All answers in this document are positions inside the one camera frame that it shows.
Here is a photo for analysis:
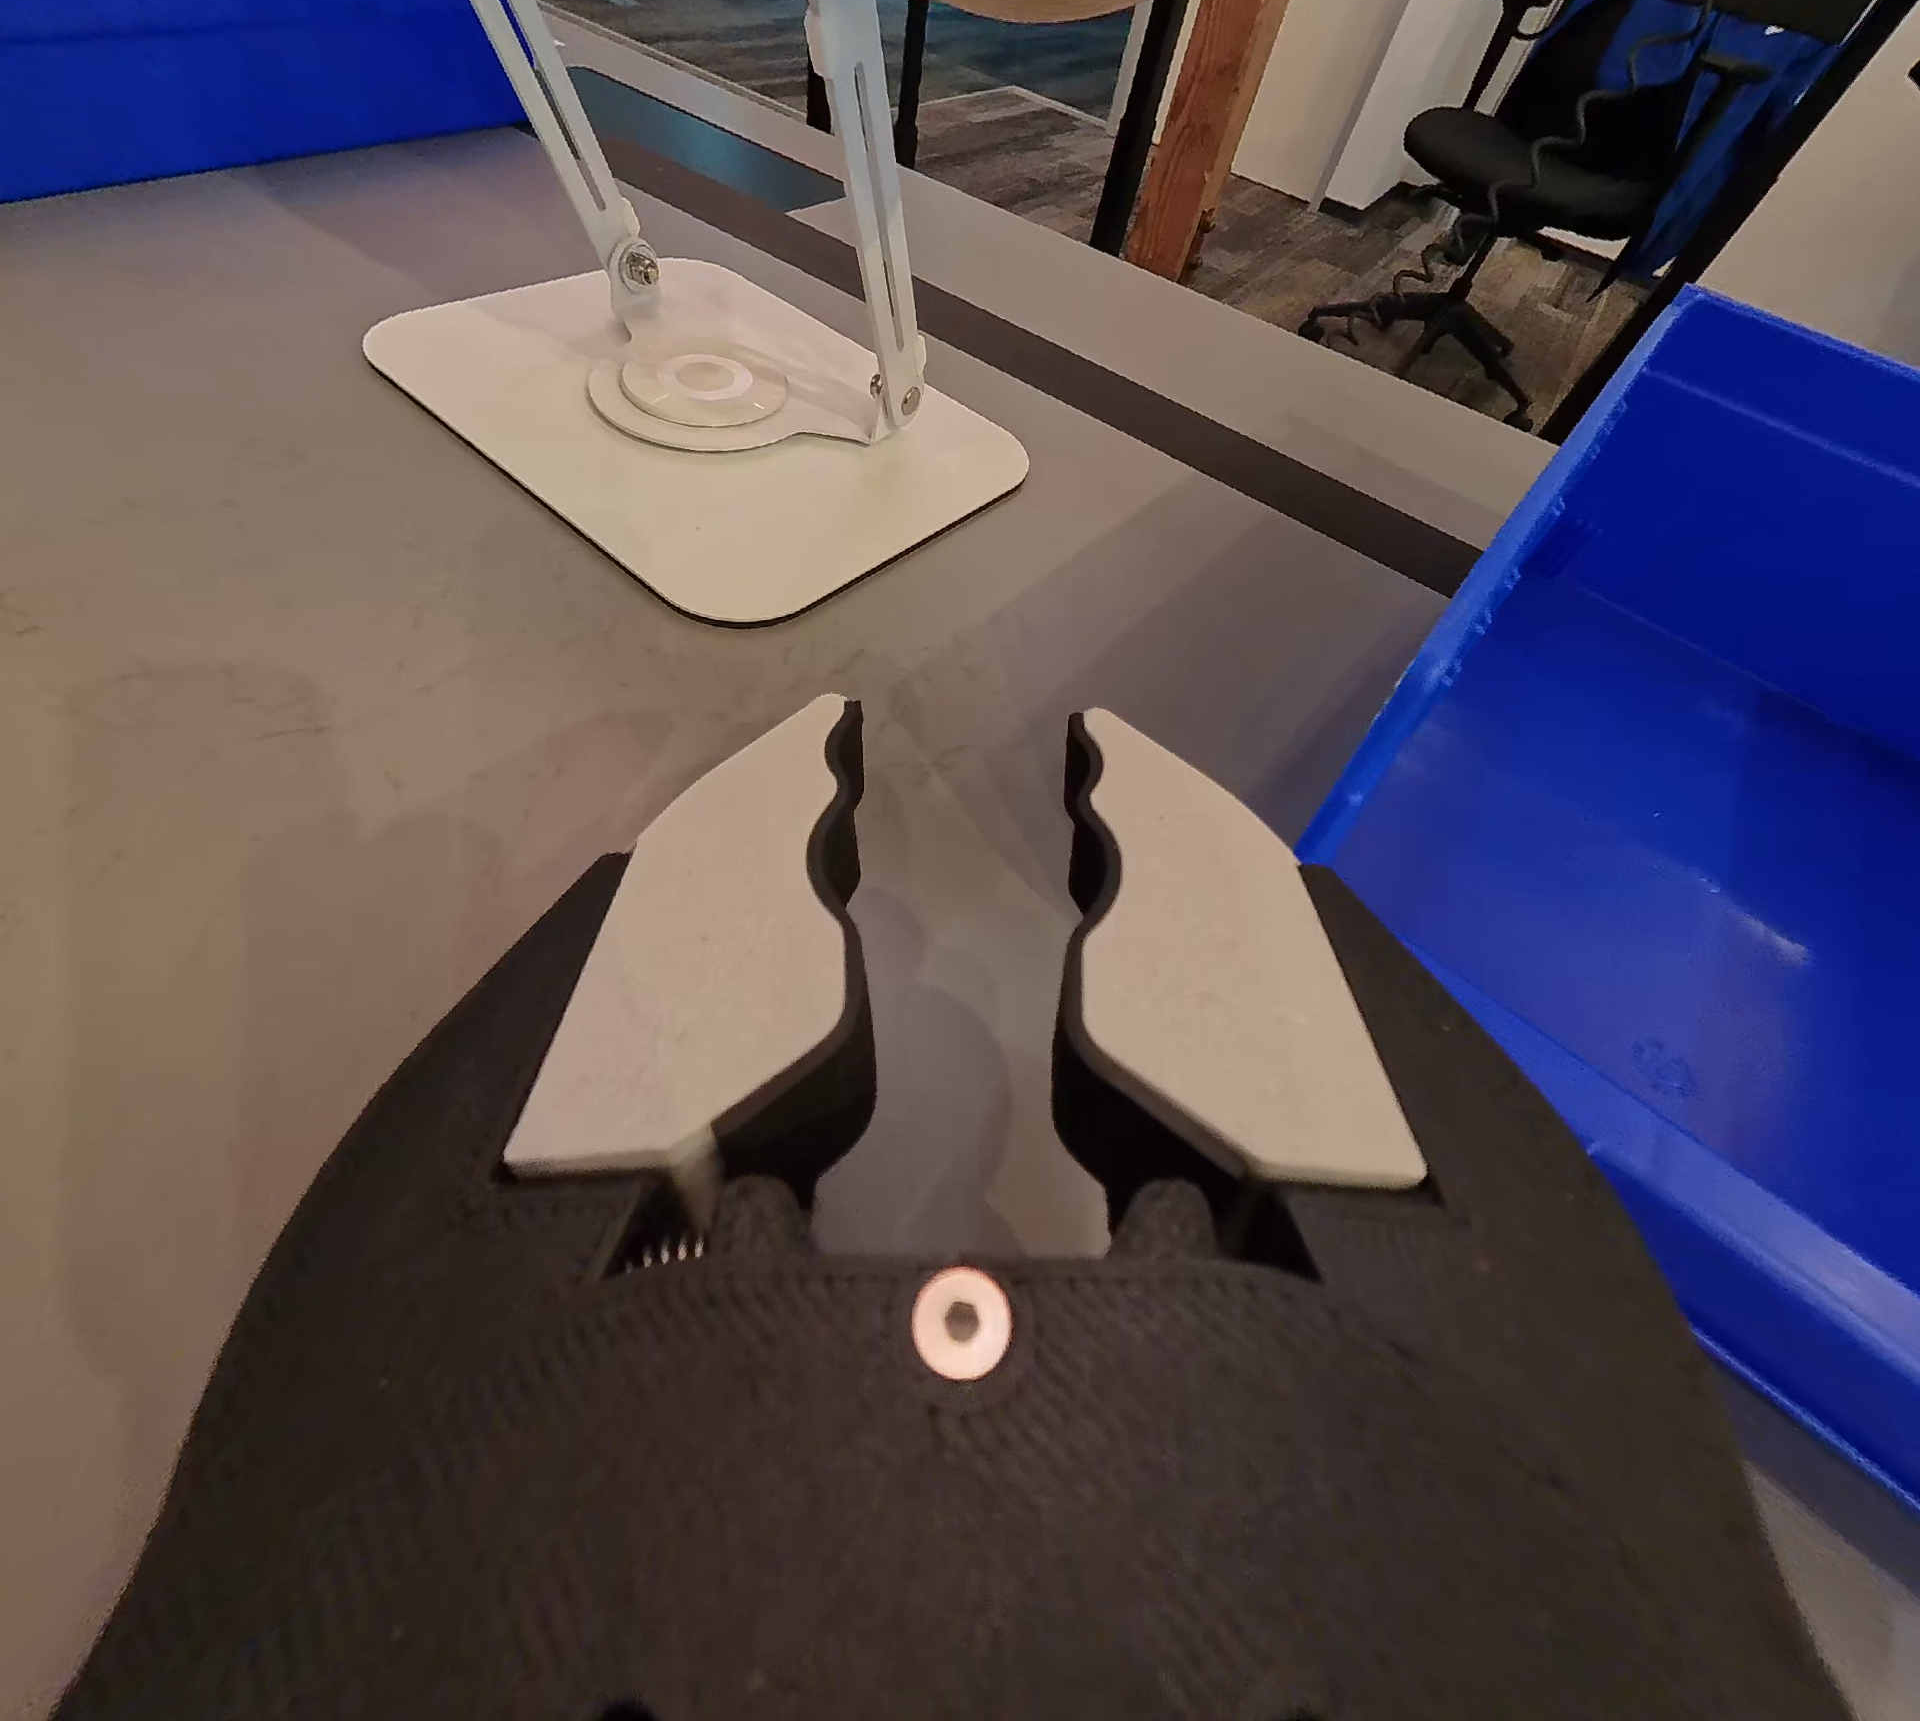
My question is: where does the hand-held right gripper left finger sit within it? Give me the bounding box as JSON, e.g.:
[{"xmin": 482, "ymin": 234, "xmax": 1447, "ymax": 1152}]
[{"xmin": 502, "ymin": 694, "xmax": 879, "ymax": 1223}]

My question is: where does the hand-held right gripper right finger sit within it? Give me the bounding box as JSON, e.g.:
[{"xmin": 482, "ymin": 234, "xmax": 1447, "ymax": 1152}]
[{"xmin": 1052, "ymin": 707, "xmax": 1429, "ymax": 1229}]

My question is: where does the blue plastic bin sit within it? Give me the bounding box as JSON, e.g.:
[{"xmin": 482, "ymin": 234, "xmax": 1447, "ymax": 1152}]
[
  {"xmin": 1296, "ymin": 285, "xmax": 1920, "ymax": 1514},
  {"xmin": 0, "ymin": 0, "xmax": 531, "ymax": 204}
]

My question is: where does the grey desk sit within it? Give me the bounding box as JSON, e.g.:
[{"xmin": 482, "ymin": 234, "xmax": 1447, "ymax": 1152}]
[{"xmin": 0, "ymin": 10, "xmax": 1920, "ymax": 1721}]

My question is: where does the wooden book stand white base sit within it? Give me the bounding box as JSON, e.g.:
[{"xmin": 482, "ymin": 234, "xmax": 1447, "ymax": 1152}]
[{"xmin": 353, "ymin": 0, "xmax": 1361, "ymax": 628}]

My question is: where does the black office chair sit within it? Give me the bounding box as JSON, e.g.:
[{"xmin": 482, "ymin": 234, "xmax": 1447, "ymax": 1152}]
[{"xmin": 1296, "ymin": 0, "xmax": 1773, "ymax": 432}]

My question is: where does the blue cloth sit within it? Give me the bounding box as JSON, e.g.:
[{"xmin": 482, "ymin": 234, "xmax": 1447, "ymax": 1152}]
[{"xmin": 1560, "ymin": 0, "xmax": 1855, "ymax": 283}]

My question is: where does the black coiled cable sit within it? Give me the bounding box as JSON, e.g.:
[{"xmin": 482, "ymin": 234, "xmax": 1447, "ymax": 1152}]
[{"xmin": 1356, "ymin": 0, "xmax": 1794, "ymax": 328}]

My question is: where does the wooden post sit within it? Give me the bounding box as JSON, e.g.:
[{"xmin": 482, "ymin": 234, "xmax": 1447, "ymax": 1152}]
[{"xmin": 1124, "ymin": 0, "xmax": 1327, "ymax": 286}]

